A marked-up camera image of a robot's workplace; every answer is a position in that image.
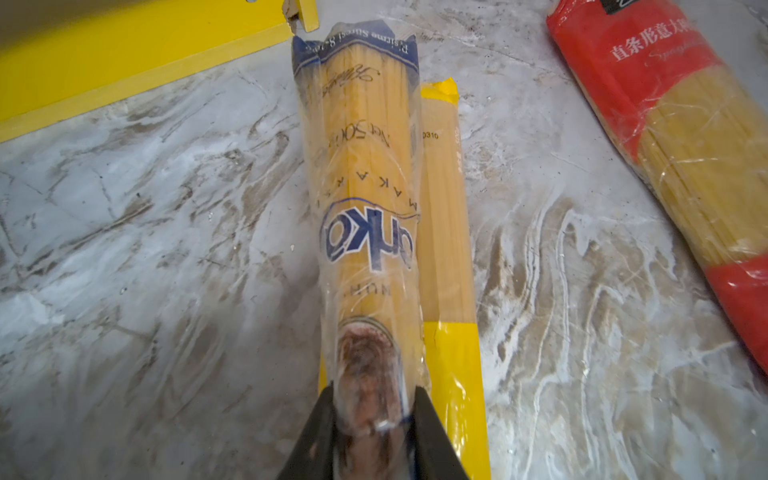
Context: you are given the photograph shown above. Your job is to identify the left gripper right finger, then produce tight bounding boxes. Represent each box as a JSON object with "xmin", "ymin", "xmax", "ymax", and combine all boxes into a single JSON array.
[{"xmin": 413, "ymin": 386, "xmax": 469, "ymax": 480}]

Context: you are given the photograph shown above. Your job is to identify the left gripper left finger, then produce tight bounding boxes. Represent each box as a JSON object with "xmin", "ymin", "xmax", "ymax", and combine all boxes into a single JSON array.
[{"xmin": 277, "ymin": 385, "xmax": 336, "ymax": 480}]

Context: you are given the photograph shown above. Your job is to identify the blue-top spaghetti bag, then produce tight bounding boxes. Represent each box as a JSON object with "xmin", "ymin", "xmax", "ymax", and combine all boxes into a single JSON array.
[{"xmin": 292, "ymin": 20, "xmax": 426, "ymax": 479}]

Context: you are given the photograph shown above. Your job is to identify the yellow shelf pink blue boards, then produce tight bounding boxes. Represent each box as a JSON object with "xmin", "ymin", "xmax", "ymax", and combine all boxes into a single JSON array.
[{"xmin": 1, "ymin": 1, "xmax": 320, "ymax": 141}]

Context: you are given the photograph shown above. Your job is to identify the red spaghetti bag far right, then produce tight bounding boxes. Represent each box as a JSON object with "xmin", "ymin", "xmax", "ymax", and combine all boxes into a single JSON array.
[{"xmin": 546, "ymin": 0, "xmax": 767, "ymax": 366}]

